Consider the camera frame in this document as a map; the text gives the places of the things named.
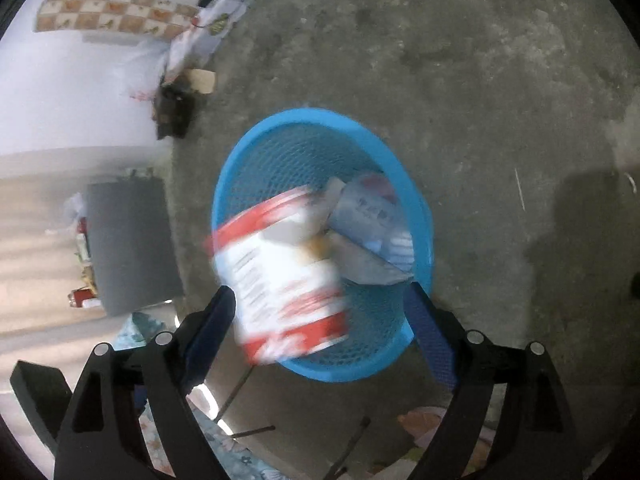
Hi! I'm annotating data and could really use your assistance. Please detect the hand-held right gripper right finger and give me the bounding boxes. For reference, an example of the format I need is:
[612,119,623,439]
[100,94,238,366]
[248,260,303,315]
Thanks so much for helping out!
[404,281,583,480]

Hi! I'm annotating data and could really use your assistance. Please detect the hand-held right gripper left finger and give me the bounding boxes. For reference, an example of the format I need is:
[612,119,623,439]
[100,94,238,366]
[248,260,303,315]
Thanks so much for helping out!
[52,285,237,480]

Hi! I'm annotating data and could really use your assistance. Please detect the red white snack bag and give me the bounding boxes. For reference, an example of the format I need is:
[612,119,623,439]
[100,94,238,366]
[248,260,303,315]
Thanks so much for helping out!
[205,185,351,365]

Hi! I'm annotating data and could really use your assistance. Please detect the blue white carton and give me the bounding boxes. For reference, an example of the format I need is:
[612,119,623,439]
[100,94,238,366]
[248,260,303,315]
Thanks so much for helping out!
[325,172,416,286]

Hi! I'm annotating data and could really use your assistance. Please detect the blue mesh basket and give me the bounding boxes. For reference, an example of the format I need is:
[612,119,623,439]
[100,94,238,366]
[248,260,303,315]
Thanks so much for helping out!
[211,107,435,383]

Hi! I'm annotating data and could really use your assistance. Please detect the grey cabinet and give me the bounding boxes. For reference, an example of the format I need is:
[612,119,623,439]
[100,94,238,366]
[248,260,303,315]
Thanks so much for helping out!
[82,175,183,317]

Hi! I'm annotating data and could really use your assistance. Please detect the pile of snack packets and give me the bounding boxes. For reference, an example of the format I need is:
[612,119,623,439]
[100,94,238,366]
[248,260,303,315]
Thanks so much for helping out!
[72,217,101,296]

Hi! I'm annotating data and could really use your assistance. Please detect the clear plastic bag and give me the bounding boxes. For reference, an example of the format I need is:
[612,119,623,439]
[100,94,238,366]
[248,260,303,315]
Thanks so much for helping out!
[47,192,88,236]

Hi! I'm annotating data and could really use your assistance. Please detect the dark bag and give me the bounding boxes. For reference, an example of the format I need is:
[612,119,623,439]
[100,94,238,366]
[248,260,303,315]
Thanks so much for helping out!
[152,77,198,140]

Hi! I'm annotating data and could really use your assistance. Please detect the small cardboard piece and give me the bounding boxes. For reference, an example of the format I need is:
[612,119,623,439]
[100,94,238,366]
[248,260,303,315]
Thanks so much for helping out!
[189,69,217,95]

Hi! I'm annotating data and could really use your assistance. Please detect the white printed cloth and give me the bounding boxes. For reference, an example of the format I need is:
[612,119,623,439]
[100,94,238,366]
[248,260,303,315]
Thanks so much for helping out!
[167,0,281,73]

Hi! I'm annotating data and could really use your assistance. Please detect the black metal table frame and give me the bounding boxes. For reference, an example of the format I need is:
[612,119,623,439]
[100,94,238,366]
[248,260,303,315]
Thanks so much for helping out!
[215,365,372,480]

